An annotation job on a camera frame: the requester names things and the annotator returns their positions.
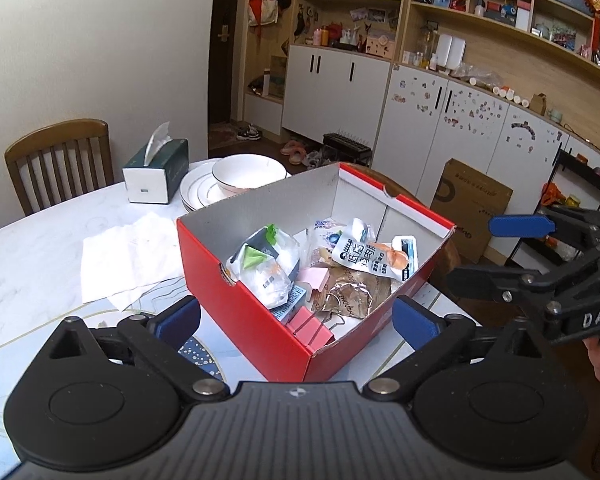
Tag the white paper towel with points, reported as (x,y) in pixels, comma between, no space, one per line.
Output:
(125,260)

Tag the dark brown door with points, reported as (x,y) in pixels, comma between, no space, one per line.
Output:
(225,70)

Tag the red white tote bag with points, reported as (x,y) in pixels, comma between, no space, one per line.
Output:
(262,10)

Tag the small pink box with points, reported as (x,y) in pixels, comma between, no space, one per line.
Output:
(314,278)

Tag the small blue carton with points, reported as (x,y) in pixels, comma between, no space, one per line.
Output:
(292,302)

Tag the large red binder clip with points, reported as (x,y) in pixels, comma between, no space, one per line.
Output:
(312,332)

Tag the black metal rack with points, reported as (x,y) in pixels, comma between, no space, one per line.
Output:
(580,180)

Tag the pink slippers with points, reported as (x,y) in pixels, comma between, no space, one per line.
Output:
(292,152)

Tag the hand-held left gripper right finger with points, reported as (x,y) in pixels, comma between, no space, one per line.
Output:
(415,322)

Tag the brown cardboard box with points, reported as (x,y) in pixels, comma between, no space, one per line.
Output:
(475,205)

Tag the white bowl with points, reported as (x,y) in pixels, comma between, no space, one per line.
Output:
(250,172)

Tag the red cardboard box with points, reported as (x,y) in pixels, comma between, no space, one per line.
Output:
(240,320)

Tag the white food pouch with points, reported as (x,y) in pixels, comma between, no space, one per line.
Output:
(365,255)

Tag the green tissue box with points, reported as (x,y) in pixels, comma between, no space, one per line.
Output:
(152,180)

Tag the dark sneakers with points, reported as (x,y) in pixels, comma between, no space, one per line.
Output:
(249,132)

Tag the clear cake packet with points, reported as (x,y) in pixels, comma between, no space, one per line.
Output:
(317,245)

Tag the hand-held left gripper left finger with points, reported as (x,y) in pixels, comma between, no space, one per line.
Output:
(180,317)

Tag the wooden slatted chair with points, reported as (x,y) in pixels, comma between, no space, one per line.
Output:
(55,160)

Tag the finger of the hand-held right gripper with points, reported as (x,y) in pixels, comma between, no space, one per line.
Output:
(520,226)
(485,282)

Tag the gold foil snack packet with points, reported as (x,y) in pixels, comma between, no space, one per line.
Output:
(355,295)

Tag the small floral white plate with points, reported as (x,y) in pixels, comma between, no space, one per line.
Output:
(207,190)

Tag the white green tissue pack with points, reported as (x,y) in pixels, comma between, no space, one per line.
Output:
(270,270)

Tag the black shoe rack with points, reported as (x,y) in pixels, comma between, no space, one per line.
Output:
(345,145)

